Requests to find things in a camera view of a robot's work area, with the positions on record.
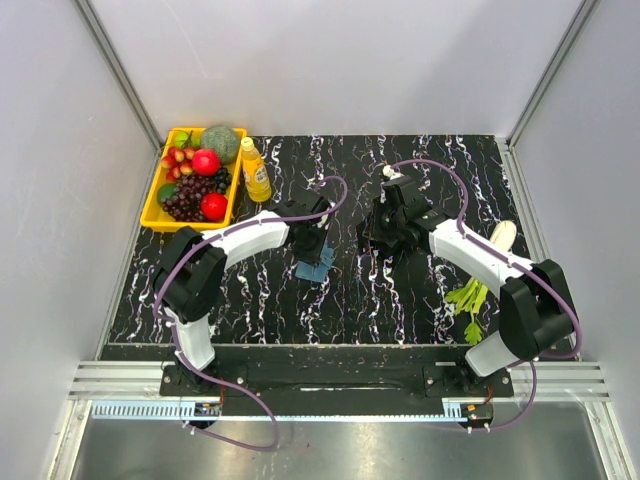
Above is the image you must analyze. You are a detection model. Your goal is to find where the blue card holder wallet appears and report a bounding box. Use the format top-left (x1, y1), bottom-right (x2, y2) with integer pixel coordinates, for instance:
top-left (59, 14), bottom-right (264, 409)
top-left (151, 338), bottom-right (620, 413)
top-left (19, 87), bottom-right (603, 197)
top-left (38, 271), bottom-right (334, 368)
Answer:
top-left (295, 245), bottom-right (335, 283)

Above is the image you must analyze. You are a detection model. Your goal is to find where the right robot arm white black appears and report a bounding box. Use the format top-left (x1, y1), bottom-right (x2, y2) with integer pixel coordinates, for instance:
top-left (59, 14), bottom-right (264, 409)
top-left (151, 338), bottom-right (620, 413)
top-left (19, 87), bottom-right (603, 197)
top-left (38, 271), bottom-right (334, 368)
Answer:
top-left (357, 167), bottom-right (579, 396)

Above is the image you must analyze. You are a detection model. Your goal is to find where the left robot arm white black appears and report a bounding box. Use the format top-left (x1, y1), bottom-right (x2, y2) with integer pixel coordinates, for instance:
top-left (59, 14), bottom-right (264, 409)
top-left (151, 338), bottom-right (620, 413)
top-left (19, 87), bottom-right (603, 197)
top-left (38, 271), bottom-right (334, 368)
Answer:
top-left (152, 191), bottom-right (341, 395)

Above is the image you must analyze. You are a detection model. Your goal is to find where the yellow juice bottle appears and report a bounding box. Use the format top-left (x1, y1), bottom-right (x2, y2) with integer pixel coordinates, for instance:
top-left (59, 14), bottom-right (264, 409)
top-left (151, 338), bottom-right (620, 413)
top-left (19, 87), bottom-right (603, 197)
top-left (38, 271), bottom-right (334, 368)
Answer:
top-left (240, 137), bottom-right (272, 203)

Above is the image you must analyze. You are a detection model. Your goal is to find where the red apple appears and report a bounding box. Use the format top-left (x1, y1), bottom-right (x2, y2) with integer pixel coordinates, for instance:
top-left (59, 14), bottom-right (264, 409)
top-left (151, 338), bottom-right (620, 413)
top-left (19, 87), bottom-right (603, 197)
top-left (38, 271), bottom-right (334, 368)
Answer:
top-left (200, 192), bottom-right (228, 222)

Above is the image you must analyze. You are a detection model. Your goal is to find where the white celery stalk with leaves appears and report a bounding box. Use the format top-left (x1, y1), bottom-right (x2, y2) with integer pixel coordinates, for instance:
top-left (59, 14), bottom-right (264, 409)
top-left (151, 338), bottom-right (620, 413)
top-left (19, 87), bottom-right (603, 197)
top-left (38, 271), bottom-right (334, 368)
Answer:
top-left (445, 221), bottom-right (517, 345)

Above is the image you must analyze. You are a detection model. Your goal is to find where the dark purple grape bunch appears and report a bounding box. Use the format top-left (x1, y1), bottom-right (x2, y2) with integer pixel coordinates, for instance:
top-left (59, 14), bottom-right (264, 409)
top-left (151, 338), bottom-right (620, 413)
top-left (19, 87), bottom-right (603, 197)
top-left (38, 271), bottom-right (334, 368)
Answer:
top-left (160, 167), bottom-right (232, 222)

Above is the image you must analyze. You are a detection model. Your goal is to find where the green melon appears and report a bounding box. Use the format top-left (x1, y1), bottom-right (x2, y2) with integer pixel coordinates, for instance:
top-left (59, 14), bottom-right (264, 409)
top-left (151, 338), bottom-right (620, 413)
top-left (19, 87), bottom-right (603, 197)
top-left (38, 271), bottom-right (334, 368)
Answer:
top-left (200, 125), bottom-right (241, 165)

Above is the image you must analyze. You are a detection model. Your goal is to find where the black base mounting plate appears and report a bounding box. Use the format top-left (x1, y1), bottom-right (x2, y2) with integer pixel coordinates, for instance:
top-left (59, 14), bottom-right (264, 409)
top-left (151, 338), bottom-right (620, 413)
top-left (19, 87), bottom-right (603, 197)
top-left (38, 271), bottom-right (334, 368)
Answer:
top-left (159, 343), bottom-right (515, 401)

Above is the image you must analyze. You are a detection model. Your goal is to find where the green avocado fruit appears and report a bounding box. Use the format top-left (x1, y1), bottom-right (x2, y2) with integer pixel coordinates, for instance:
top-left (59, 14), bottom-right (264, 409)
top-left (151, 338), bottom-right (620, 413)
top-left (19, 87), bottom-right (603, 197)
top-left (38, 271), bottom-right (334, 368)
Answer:
top-left (156, 183), bottom-right (177, 206)

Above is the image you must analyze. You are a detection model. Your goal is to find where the small red fruit cluster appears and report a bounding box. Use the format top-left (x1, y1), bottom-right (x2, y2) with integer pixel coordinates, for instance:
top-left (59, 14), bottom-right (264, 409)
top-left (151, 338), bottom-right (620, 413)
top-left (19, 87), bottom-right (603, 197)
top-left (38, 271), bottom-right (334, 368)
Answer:
top-left (160, 146), bottom-right (196, 183)

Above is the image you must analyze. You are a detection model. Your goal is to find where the yellow plastic tray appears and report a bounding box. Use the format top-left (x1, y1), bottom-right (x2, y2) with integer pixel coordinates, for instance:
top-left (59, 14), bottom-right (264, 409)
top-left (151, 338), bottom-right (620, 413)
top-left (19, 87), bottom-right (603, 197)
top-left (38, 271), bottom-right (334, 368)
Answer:
top-left (140, 127), bottom-right (242, 233)

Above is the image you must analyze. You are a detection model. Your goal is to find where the green lime fruit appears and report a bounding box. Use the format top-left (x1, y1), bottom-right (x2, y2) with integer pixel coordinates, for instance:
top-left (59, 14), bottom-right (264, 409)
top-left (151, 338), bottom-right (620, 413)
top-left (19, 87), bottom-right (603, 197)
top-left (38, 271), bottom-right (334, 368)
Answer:
top-left (173, 131), bottom-right (193, 150)

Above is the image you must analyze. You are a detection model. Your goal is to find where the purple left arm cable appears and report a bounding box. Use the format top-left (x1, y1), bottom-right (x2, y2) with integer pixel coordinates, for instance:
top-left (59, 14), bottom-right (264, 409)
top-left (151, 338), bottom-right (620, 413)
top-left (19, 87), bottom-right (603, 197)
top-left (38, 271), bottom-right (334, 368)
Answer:
top-left (152, 174), bottom-right (349, 450)

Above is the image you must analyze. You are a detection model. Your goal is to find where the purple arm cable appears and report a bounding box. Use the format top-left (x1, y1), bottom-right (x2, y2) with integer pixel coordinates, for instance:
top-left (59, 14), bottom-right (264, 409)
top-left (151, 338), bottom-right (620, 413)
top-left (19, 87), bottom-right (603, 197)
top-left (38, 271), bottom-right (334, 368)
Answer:
top-left (152, 174), bottom-right (349, 450)
top-left (387, 159), bottom-right (585, 432)

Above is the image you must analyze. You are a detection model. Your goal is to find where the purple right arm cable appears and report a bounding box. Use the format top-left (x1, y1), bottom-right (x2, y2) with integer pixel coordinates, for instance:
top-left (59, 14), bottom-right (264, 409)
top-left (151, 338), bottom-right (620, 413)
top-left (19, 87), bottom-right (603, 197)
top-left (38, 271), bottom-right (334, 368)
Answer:
top-left (387, 159), bottom-right (585, 432)

